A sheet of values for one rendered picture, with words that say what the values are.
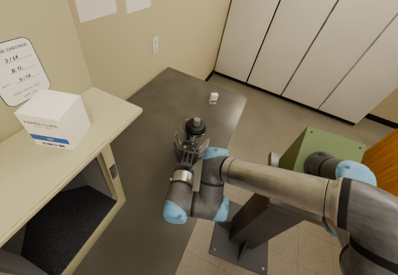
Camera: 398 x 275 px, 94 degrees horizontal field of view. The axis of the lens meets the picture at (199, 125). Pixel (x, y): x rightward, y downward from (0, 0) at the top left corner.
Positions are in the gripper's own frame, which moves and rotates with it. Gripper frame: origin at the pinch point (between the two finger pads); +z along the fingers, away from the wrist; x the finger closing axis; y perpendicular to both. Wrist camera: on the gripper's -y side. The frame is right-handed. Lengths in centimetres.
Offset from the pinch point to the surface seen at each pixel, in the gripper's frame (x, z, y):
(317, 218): -65, -15, -20
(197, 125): -1.1, 2.3, 4.9
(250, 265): -67, -21, -112
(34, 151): 20, -41, 37
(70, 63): 22, -28, 43
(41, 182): 16, -45, 37
